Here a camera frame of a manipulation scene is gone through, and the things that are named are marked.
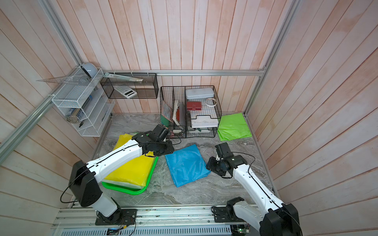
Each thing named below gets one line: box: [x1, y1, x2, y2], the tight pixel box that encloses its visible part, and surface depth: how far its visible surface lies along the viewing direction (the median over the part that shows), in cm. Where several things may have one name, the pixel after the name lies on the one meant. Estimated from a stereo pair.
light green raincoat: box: [217, 112, 252, 142], surface depth 109 cm
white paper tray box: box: [190, 115, 219, 128], surface depth 92 cm
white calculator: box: [114, 86, 138, 99], surface depth 99 cm
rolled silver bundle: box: [65, 107, 86, 124], surface depth 78 cm
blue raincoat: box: [164, 144, 212, 188], surface depth 90 cm
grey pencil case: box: [185, 87, 215, 100], surface depth 103 cm
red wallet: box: [186, 101, 202, 111], surface depth 96 cm
